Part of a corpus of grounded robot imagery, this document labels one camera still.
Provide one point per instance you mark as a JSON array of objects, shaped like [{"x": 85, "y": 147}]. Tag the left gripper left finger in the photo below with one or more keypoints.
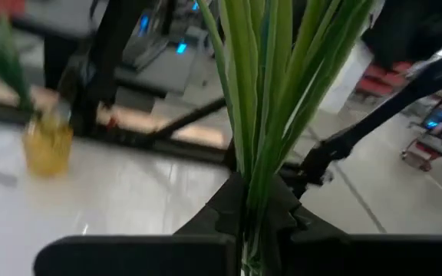
[{"x": 148, "y": 255}]

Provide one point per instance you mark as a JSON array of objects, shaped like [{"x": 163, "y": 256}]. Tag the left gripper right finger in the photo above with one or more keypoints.
[{"x": 359, "y": 255}]

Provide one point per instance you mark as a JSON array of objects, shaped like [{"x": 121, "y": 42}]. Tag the white artificial flower bunch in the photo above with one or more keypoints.
[{"x": 267, "y": 96}]

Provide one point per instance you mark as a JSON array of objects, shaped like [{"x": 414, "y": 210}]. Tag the red artificial flower bunch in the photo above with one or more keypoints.
[{"x": 10, "y": 73}]

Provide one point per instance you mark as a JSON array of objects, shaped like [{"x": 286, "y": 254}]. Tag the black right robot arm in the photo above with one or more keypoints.
[{"x": 109, "y": 57}]

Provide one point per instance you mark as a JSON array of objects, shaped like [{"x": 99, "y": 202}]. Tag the yellow glass vase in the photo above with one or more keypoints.
[{"x": 48, "y": 149}]

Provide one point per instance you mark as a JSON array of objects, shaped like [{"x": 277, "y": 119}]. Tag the glossy white table sheet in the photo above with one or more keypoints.
[{"x": 109, "y": 199}]

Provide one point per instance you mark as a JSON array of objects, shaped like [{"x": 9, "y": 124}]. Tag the cart with blue light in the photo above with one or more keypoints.
[{"x": 436, "y": 130}]

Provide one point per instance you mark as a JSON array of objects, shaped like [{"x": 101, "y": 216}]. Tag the red plastic crate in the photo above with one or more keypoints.
[{"x": 382, "y": 80}]

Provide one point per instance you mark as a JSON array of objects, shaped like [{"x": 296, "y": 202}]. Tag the grey desk with keyboard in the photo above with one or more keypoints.
[{"x": 167, "y": 73}]

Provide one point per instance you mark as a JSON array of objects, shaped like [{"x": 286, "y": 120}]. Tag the black metal table frame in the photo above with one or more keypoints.
[{"x": 198, "y": 153}]

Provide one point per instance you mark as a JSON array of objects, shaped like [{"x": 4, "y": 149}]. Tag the black diagonal frame strut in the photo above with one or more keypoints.
[{"x": 378, "y": 115}]

